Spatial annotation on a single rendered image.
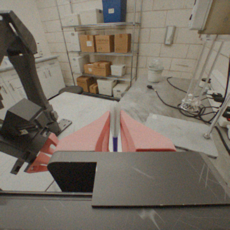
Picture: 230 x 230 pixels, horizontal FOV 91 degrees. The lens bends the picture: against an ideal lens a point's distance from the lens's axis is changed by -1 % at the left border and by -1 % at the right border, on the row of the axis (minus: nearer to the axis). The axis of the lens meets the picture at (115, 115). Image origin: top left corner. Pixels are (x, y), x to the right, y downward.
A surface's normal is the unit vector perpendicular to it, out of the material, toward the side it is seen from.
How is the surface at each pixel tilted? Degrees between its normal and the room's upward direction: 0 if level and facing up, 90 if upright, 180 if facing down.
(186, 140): 0
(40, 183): 0
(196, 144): 0
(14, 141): 41
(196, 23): 90
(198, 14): 90
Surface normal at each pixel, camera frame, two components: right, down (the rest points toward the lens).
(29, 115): 0.64, -0.63
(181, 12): -0.40, 0.54
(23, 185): -0.02, -0.81
